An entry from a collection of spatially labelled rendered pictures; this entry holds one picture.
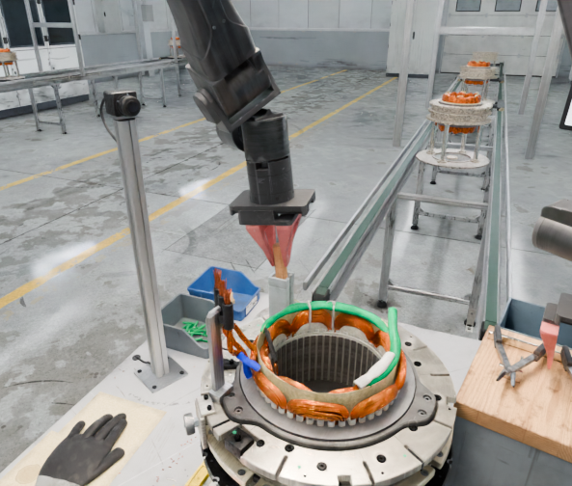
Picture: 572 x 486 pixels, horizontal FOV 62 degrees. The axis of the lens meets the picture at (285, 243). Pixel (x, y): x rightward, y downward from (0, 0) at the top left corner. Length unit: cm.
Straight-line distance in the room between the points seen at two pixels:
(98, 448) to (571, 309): 81
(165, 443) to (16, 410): 148
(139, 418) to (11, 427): 134
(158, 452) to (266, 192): 58
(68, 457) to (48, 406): 138
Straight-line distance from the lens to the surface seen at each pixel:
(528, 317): 94
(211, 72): 53
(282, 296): 67
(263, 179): 59
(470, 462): 75
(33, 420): 235
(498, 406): 69
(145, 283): 100
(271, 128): 57
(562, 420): 71
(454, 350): 125
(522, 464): 72
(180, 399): 108
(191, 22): 50
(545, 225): 69
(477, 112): 268
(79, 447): 102
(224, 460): 59
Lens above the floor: 151
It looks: 26 degrees down
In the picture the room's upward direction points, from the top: straight up
